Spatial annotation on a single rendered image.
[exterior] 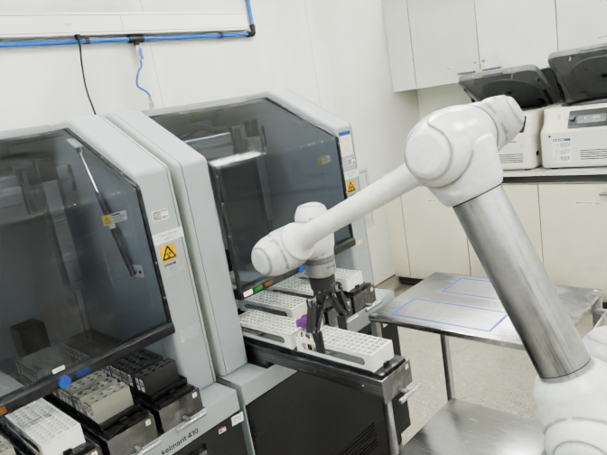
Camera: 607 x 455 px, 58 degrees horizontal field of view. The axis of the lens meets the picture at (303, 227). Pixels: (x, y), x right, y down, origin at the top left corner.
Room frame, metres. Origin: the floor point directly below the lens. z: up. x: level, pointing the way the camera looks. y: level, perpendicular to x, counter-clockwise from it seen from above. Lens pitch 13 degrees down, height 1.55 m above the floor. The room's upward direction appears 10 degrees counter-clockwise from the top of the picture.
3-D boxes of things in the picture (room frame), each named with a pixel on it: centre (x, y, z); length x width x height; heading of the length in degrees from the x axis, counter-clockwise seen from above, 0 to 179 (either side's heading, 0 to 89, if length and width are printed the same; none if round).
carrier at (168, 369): (1.45, 0.48, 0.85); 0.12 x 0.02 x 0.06; 135
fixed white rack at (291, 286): (2.02, 0.05, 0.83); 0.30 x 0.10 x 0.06; 44
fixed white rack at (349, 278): (2.12, -0.06, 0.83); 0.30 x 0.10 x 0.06; 44
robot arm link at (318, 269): (1.50, -0.03, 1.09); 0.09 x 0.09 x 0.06
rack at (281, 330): (1.70, 0.17, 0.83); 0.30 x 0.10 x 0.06; 44
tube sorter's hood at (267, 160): (2.06, 0.20, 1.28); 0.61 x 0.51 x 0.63; 134
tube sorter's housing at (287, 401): (2.20, 0.34, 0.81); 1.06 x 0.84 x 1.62; 44
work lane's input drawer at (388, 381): (1.57, 0.04, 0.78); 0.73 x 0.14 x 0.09; 44
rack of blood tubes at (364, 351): (1.47, -0.05, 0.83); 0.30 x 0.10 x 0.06; 45
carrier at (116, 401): (1.34, 0.59, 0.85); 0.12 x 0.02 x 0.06; 135
